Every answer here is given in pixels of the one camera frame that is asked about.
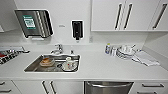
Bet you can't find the stainless steel dishwasher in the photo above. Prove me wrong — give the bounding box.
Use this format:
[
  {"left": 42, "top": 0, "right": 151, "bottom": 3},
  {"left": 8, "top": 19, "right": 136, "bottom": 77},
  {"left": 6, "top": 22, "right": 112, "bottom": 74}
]
[{"left": 83, "top": 80, "right": 135, "bottom": 94}]

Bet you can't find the black soap dispenser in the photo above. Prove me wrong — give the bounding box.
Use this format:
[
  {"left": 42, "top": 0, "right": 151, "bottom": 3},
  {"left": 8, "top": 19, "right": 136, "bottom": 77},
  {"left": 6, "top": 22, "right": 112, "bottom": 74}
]
[{"left": 70, "top": 19, "right": 85, "bottom": 42}]

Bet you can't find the white cup on plate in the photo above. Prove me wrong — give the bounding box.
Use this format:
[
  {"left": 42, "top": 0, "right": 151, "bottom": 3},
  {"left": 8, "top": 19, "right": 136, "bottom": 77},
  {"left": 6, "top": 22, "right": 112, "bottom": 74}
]
[{"left": 61, "top": 56, "right": 77, "bottom": 72}]

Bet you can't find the blue dish soap bottle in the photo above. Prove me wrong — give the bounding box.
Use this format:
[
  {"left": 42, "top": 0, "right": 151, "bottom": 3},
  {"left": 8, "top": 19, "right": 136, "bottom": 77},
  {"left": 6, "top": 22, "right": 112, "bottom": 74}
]
[{"left": 104, "top": 42, "right": 113, "bottom": 56}]

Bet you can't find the chrome sink faucet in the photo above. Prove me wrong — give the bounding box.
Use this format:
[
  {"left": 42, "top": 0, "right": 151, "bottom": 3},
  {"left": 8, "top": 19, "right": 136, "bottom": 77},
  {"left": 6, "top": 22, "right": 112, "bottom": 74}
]
[{"left": 50, "top": 43, "right": 65, "bottom": 56}]

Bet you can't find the small clear bottle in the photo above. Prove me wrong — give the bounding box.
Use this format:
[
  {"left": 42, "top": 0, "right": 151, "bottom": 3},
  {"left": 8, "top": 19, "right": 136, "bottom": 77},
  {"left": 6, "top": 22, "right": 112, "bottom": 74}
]
[{"left": 110, "top": 46, "right": 118, "bottom": 57}]

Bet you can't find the orange bowl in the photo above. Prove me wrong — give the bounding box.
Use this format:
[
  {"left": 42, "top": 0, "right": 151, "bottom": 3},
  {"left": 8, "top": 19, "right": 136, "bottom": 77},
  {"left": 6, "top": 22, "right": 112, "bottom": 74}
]
[{"left": 39, "top": 57, "right": 54, "bottom": 68}]

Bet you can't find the stack of white plates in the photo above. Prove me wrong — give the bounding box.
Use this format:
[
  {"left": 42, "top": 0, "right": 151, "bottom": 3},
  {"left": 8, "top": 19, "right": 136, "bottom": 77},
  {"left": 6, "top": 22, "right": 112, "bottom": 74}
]
[{"left": 116, "top": 43, "right": 138, "bottom": 60}]

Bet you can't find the white under-sink cabinet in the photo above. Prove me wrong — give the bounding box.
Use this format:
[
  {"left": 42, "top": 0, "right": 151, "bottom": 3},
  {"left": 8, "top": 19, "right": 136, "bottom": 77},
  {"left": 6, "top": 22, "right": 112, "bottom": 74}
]
[{"left": 11, "top": 79, "right": 85, "bottom": 94}]

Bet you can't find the steel paper towel dispenser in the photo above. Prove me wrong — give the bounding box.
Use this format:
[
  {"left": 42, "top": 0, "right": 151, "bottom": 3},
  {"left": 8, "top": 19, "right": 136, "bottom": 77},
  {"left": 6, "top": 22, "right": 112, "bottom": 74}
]
[{"left": 14, "top": 8, "right": 55, "bottom": 41}]

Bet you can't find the steel kitchen sink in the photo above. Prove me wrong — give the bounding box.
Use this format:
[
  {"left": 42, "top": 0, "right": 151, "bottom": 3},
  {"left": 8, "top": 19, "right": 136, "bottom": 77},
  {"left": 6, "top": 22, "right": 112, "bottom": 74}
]
[{"left": 22, "top": 53, "right": 82, "bottom": 74}]

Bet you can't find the dish rack with utensils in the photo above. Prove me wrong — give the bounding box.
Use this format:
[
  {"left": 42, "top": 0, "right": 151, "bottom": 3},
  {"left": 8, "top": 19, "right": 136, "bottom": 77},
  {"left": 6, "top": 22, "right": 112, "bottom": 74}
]
[{"left": 0, "top": 46, "right": 31, "bottom": 66}]

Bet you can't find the white wall outlet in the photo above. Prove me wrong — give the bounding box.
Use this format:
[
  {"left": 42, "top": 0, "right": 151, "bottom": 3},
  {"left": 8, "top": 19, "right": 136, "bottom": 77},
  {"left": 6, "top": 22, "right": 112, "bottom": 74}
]
[{"left": 88, "top": 35, "right": 95, "bottom": 44}]

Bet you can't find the white upper wall cabinet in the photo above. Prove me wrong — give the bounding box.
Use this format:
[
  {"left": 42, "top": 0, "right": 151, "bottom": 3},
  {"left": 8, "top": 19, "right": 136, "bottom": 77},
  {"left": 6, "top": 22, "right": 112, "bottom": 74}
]
[{"left": 90, "top": 0, "right": 168, "bottom": 33}]

